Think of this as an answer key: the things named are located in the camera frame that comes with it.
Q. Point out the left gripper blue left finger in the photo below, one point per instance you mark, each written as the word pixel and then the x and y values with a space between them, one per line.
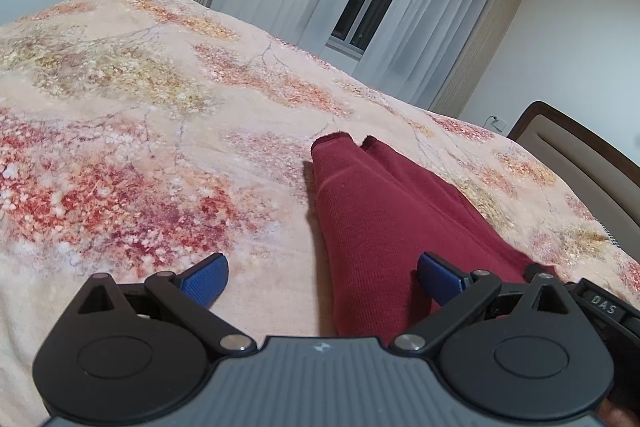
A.
pixel 185 298

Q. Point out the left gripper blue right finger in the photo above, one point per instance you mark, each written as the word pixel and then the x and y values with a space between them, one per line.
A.
pixel 461 297

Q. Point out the dark red shirt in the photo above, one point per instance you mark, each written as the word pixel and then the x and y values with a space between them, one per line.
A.
pixel 378 211

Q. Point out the brown padded headboard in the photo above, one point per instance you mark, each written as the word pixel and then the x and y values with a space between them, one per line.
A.
pixel 604 179

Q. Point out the floral beige bed blanket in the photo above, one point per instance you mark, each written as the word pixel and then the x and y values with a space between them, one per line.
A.
pixel 144 135

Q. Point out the beige drape curtain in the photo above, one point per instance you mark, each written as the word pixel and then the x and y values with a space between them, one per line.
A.
pixel 475 57

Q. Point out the wall power outlet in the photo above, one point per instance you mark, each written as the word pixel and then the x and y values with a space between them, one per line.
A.
pixel 496 124

